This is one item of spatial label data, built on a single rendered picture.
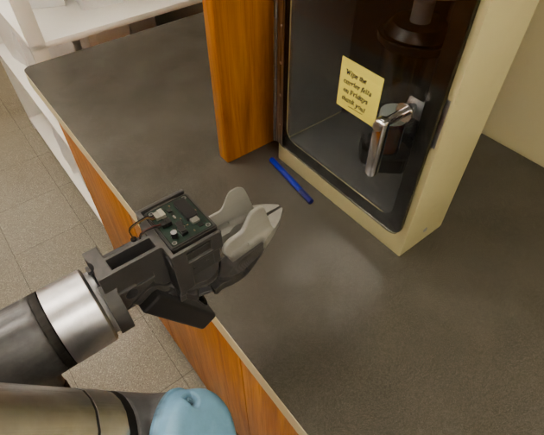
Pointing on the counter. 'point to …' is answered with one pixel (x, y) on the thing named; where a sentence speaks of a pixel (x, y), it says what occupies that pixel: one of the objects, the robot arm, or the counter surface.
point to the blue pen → (291, 180)
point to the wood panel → (241, 72)
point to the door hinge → (273, 78)
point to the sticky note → (359, 91)
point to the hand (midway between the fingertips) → (272, 217)
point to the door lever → (383, 136)
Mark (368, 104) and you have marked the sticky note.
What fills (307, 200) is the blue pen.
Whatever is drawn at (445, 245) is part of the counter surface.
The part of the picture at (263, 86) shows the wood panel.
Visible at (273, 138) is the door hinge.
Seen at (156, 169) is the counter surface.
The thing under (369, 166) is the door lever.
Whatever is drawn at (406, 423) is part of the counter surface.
